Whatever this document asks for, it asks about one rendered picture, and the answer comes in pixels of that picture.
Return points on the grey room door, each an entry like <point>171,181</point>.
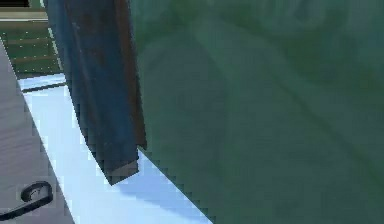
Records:
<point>16,140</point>

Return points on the blue rusty door frame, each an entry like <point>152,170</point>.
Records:
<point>100,86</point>

